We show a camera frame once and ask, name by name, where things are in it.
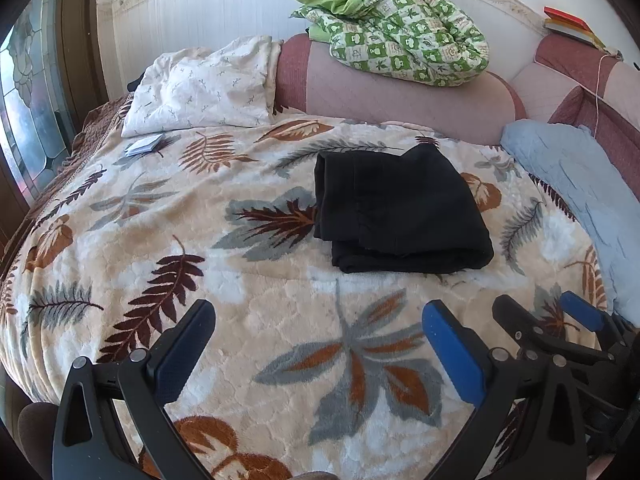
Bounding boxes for red book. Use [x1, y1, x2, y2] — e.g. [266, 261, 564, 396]
[544, 6, 591, 31]

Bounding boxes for pink padded headboard cushion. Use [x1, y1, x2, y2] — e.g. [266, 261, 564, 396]
[274, 34, 526, 147]
[510, 35, 640, 196]

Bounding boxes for stack of books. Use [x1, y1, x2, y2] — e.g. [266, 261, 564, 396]
[544, 19, 623, 58]

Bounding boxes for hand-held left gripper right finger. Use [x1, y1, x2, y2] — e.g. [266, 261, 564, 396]
[421, 300, 586, 480]

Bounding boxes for light blue pillow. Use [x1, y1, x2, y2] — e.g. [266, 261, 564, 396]
[500, 119, 640, 313]

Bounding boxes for dark brown cloth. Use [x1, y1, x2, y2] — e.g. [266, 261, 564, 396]
[17, 402, 56, 480]

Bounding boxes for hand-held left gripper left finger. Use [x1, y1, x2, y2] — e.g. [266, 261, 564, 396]
[51, 299, 217, 480]

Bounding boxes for white sprig print pillow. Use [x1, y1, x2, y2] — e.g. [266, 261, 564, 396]
[121, 35, 283, 138]

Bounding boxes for stained glass window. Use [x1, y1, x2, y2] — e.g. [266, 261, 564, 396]
[0, 0, 76, 196]

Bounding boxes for leaf print fleece blanket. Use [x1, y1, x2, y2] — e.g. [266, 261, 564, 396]
[0, 112, 621, 480]

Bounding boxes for brown quilted bedspread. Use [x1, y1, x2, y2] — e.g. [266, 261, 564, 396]
[0, 92, 136, 261]

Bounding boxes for black pants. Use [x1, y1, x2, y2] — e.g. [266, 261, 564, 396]
[313, 145, 496, 275]

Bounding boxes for brown wooden window frame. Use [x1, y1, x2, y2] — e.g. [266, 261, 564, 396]
[60, 0, 108, 126]

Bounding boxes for thin white cord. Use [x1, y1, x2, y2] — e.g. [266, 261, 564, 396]
[592, 52, 608, 136]

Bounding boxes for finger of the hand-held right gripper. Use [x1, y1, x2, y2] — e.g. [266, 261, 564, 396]
[560, 291, 640, 351]
[492, 295, 616, 368]

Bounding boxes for small grey booklet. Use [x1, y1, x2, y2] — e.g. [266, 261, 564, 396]
[124, 134, 165, 157]

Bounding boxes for green checked quilt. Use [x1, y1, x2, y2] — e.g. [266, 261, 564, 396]
[290, 0, 491, 88]

